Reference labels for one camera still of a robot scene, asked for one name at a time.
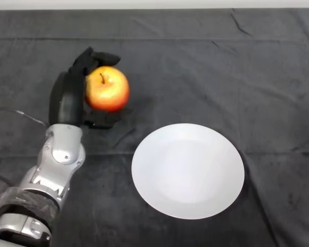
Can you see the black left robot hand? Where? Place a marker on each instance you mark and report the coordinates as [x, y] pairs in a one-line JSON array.
[[67, 100]]

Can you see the red yellow apple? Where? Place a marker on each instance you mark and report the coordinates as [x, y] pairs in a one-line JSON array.
[[108, 90]]

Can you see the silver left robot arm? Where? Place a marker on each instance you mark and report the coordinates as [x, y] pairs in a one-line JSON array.
[[49, 167]]

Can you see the round white plate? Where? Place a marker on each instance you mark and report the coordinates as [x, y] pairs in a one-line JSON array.
[[188, 171]]

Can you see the black cloth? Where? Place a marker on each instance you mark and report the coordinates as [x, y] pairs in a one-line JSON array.
[[195, 64]]

